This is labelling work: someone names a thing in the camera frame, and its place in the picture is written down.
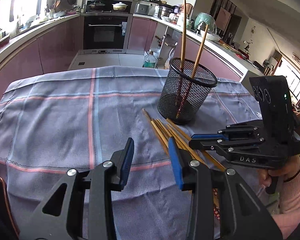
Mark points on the black built-in oven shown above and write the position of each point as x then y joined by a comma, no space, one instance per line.
106,33

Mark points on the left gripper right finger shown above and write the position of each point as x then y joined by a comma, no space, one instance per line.
180,161

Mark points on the black mesh utensil holder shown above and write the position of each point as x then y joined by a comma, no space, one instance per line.
183,94

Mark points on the green fan cover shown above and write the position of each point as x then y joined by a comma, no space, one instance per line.
204,19

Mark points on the right hand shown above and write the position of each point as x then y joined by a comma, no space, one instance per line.
289,170

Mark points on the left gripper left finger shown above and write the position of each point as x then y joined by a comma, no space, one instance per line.
122,161

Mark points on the black wok on stove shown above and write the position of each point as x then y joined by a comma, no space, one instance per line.
95,6

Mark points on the white ceramic pot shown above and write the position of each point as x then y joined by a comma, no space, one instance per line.
119,6

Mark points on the chopstick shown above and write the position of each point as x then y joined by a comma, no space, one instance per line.
167,136
195,146
180,142
163,141
195,66
183,47

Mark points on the grey plaid tablecloth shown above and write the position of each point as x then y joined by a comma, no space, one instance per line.
54,122

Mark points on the oil bottle on floor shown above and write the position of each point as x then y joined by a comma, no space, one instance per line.
150,60

